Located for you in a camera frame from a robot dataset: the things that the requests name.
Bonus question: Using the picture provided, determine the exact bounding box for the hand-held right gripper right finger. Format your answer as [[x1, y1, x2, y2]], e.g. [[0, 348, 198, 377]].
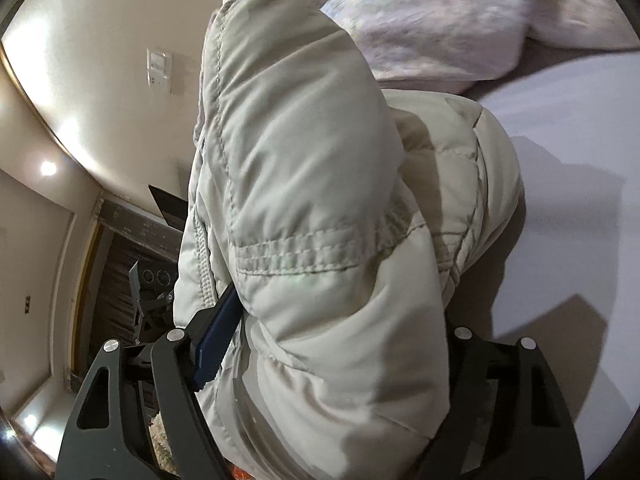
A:
[[412, 325, 587, 480]]

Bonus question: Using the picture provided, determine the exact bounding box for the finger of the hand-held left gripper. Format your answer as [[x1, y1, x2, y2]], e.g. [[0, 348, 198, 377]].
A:
[[148, 185, 189, 234]]

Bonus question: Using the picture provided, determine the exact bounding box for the white wall switch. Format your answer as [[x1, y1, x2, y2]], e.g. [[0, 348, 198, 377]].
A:
[[146, 47, 174, 95]]

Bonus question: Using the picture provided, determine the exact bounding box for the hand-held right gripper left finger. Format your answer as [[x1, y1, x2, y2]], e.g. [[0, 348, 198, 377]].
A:
[[56, 284, 247, 480]]

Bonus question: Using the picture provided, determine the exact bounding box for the white crumpled duvet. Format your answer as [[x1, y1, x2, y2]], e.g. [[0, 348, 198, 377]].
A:
[[215, 0, 640, 83]]

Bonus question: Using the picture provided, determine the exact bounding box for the cream puffer jacket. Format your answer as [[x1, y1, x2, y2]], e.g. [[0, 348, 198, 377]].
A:
[[172, 0, 526, 480]]

